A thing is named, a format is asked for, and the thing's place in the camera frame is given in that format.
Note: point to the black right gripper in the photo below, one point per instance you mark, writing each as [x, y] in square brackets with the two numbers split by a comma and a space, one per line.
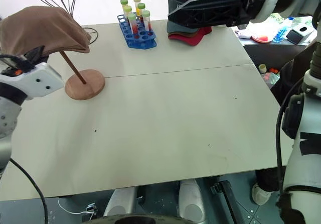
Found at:
[250, 0]

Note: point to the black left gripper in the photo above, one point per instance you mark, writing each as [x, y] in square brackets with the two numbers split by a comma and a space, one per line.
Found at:
[12, 62]

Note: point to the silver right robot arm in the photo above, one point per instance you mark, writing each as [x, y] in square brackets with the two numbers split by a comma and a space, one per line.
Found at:
[308, 138]

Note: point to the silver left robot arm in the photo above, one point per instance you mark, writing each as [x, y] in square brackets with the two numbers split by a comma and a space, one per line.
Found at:
[7, 118]

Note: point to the grey cloth cap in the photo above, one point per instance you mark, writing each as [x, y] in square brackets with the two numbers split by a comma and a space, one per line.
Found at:
[179, 28]

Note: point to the olive brown cloth cap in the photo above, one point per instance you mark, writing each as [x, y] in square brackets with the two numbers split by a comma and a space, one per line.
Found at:
[186, 35]

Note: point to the dark red cloth cap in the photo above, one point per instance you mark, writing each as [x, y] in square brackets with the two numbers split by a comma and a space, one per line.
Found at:
[196, 40]

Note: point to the wooden hat stand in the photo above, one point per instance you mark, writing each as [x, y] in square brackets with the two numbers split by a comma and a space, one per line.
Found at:
[87, 88]

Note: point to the small white box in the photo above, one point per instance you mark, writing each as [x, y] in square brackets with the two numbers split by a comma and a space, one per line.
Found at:
[243, 35]

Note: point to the green capped red liquid tube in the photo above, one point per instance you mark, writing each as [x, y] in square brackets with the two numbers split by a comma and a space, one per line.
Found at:
[146, 15]
[132, 19]

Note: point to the cream capped test tube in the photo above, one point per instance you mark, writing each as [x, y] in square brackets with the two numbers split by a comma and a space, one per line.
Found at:
[137, 0]

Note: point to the pink plate with red fruit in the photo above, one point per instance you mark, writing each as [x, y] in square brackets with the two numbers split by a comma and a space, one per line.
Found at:
[262, 38]

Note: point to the blue test tube rack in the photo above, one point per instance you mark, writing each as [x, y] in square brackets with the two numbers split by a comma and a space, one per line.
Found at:
[140, 43]

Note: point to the pale green capped test tube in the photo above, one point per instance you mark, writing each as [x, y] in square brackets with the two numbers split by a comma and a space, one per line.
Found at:
[127, 9]

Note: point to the black side table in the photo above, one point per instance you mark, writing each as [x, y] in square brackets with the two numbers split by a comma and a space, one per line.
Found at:
[265, 52]

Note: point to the blue plastic bottle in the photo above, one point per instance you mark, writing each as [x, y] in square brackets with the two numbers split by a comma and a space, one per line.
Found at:
[280, 34]

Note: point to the small lidded jar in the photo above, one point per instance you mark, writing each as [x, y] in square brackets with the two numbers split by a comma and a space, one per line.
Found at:
[262, 69]

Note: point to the black flat device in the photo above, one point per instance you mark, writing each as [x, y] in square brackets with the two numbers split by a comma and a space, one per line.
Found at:
[294, 37]

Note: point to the clear bag with red items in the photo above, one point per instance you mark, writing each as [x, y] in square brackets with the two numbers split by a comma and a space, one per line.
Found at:
[270, 79]

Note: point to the white box with black hole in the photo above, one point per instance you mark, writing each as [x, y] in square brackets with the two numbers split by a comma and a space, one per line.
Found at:
[304, 30]

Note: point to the person's black trousers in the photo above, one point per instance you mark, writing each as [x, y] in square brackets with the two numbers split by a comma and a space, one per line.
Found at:
[286, 83]

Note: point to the small floor connector device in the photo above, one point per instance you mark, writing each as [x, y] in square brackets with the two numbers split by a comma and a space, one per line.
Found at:
[90, 210]

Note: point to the silver left robot leg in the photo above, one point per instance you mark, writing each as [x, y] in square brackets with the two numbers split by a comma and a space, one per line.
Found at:
[120, 201]

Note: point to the silver robot leg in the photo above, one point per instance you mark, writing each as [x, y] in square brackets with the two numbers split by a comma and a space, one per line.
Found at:
[191, 199]
[120, 201]

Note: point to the silver right robot leg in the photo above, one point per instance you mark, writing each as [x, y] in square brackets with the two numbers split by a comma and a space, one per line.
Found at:
[191, 199]

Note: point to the dark rounded robot body rim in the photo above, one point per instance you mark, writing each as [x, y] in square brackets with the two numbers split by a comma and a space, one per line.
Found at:
[140, 220]

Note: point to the black metal table leg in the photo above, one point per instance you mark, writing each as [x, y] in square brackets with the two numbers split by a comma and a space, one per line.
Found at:
[227, 199]

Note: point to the white shoe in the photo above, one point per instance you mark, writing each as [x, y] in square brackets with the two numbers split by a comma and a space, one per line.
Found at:
[260, 196]

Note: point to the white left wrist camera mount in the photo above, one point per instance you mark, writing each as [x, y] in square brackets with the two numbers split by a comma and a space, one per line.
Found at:
[37, 83]

